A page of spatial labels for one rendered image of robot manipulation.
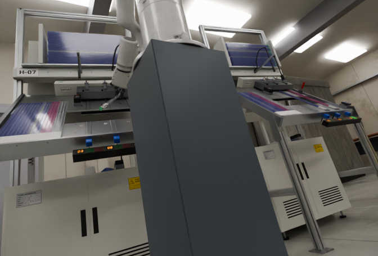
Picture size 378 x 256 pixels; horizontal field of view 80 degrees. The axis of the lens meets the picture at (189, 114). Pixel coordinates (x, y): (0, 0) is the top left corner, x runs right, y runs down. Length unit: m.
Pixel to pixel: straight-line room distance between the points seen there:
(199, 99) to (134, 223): 1.00
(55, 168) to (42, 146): 2.82
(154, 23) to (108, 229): 1.04
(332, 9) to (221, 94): 4.92
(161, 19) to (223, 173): 0.36
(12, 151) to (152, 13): 0.77
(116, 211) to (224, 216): 0.98
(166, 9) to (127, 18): 0.64
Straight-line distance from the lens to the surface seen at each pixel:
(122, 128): 1.14
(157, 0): 0.60
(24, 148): 1.08
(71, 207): 1.32
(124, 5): 1.21
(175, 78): 0.42
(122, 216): 1.32
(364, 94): 9.17
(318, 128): 4.92
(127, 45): 1.17
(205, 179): 0.38
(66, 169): 3.88
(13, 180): 1.61
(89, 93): 1.53
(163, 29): 0.54
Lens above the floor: 0.42
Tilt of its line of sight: 19 degrees up
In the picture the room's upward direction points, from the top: 13 degrees counter-clockwise
